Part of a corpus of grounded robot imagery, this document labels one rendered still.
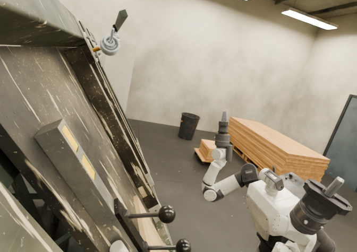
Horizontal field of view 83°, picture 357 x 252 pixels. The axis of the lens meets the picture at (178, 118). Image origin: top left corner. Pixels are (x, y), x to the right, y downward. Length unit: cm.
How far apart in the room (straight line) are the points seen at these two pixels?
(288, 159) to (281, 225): 359
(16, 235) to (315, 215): 74
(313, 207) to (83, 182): 65
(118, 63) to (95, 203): 428
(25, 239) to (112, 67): 450
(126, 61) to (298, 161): 399
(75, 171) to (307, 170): 464
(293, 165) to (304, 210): 375
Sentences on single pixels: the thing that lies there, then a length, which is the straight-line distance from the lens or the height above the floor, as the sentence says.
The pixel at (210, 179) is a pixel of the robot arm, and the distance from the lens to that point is 132.
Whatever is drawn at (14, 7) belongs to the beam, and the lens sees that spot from 29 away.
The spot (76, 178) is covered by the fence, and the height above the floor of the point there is 160.
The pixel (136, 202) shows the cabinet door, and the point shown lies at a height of 123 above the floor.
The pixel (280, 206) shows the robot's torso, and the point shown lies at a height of 133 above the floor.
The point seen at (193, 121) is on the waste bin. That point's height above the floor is 55.
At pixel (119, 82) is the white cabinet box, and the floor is 121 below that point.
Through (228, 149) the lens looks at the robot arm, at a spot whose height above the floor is 145.
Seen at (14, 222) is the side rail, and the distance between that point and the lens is 22.
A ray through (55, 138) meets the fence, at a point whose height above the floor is 168.
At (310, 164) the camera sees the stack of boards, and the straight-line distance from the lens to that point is 479.
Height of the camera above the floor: 184
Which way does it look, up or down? 14 degrees down
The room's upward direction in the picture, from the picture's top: 14 degrees clockwise
